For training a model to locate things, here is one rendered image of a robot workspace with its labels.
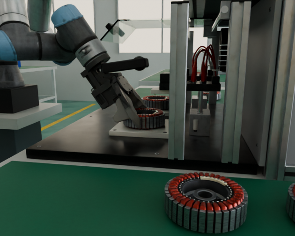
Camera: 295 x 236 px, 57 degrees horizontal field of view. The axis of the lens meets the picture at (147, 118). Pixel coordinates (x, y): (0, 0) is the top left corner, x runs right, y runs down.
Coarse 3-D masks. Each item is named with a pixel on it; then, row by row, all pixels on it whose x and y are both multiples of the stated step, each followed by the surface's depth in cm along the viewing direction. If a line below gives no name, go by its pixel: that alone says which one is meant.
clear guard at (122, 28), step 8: (120, 24) 84; (128, 24) 88; (136, 24) 88; (144, 24) 88; (152, 24) 88; (160, 24) 88; (168, 24) 88; (192, 24) 88; (200, 24) 88; (208, 24) 88; (112, 32) 84; (120, 32) 90; (128, 32) 98; (104, 40) 84; (112, 40) 91; (120, 40) 99
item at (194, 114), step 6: (192, 114) 66; (198, 114) 66; (204, 114) 66; (192, 120) 67; (198, 120) 66; (204, 120) 66; (192, 126) 67; (198, 126) 67; (204, 126) 67; (192, 132) 67; (198, 132) 67; (204, 132) 67
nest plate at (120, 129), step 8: (168, 120) 78; (112, 128) 69; (120, 128) 69; (128, 128) 69; (152, 128) 69; (160, 128) 69; (168, 128) 69; (128, 136) 67; (136, 136) 66; (144, 136) 66; (152, 136) 65; (160, 136) 65; (168, 136) 65
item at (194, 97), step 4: (192, 96) 94; (196, 96) 94; (204, 96) 94; (192, 100) 90; (196, 100) 90; (204, 100) 89; (192, 104) 90; (196, 104) 90; (204, 104) 89; (192, 108) 90; (196, 108) 90; (204, 108) 90
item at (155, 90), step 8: (168, 72) 70; (160, 80) 66; (168, 80) 66; (200, 80) 70; (152, 88) 69; (160, 88) 67; (168, 88) 66; (192, 88) 65; (200, 88) 65; (208, 88) 65; (216, 88) 64; (200, 96) 66; (200, 104) 67; (200, 112) 67
